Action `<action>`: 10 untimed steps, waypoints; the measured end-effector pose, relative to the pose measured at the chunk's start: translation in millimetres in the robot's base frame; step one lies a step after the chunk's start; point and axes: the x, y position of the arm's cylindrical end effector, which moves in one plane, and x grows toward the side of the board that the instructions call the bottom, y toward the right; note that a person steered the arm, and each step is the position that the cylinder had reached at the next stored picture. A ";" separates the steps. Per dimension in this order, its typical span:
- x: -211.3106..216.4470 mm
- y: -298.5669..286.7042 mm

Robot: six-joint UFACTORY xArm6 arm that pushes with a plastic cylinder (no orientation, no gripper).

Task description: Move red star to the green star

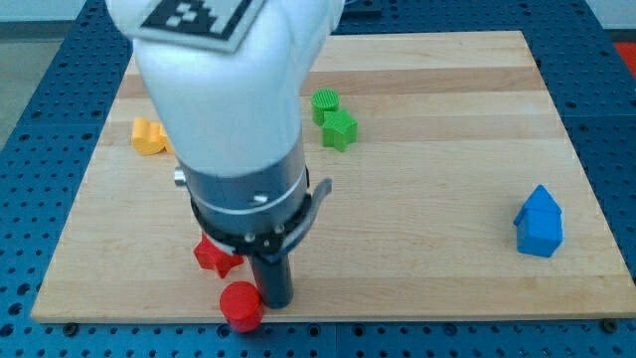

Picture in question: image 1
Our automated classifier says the red star block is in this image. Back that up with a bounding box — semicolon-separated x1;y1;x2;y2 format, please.
193;233;244;278

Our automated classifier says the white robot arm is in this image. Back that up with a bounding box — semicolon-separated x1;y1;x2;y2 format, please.
107;0;344;263

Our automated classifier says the green star block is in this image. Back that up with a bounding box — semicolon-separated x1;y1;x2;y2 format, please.
321;109;358;152

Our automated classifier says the green cylinder block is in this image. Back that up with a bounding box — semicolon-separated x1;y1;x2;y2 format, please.
311;88;340;126

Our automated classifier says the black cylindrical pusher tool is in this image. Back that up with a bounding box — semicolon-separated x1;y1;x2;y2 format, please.
249;256;294;309

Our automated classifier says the wooden board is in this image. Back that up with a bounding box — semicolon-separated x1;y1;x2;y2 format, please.
31;32;635;323

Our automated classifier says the red cylinder block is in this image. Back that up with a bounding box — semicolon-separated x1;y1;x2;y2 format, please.
220;281;264;333

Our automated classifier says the yellow heart block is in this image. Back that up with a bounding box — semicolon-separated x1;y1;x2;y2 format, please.
131;117;174;156

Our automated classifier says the black white fiducial marker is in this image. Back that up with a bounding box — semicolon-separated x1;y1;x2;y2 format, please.
130;0;265;54

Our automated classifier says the blue house block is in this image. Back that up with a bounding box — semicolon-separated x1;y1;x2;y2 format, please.
514;185;563;258

